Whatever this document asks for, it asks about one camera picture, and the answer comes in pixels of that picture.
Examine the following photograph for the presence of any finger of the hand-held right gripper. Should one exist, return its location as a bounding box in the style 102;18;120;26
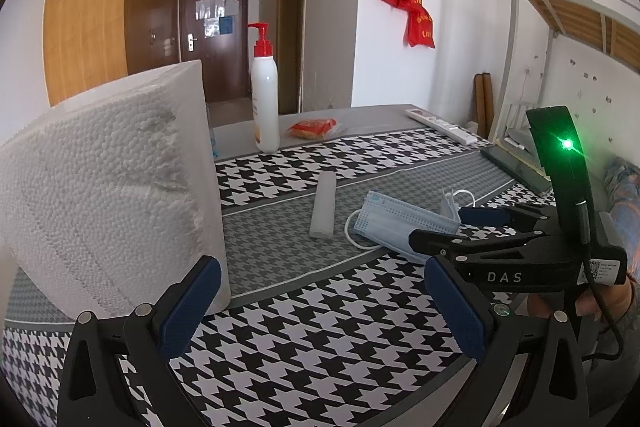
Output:
457;205;556;230
408;228;546;265

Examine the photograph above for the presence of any white pump bottle red cap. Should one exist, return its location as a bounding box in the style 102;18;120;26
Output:
247;23;281;154

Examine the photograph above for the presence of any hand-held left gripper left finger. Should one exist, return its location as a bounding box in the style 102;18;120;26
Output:
56;255;222;427

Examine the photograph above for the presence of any wooden wardrobe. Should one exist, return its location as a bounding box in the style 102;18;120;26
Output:
42;0;182;108

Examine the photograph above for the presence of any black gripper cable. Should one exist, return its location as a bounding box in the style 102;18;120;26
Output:
580;202;626;360

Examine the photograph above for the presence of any patterned blue cloth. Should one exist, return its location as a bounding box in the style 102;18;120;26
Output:
606;157;640;230

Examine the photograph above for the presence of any white remote control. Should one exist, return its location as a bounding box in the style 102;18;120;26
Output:
405;107;479;146

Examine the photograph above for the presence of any houndstooth tablecloth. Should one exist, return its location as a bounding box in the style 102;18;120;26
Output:
0;104;566;427

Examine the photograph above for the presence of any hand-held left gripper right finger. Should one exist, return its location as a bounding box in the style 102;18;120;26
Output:
424;255;591;427

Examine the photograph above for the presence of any red snack packet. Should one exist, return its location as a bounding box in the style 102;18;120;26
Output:
286;118;338;142

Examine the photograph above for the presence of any blue face mask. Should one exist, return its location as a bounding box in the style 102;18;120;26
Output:
345;190;463;265

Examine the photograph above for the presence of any white paper towel roll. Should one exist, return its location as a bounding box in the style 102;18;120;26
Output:
0;59;232;320

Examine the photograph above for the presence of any wooden side door frame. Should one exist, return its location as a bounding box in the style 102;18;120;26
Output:
277;0;310;114

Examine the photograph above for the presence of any dark brown entrance door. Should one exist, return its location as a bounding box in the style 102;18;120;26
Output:
180;0;250;105

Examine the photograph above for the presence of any white metal bunk bed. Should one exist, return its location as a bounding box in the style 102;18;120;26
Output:
492;0;640;142

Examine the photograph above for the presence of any person's right hand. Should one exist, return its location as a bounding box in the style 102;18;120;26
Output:
525;282;637;320

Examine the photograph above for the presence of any pale grey soft strip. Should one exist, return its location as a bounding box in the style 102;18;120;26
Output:
309;172;337;239

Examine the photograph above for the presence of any black phone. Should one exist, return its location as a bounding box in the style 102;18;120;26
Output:
480;146;552;196

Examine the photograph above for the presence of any white face mask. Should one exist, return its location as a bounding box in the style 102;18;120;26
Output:
440;188;476;221

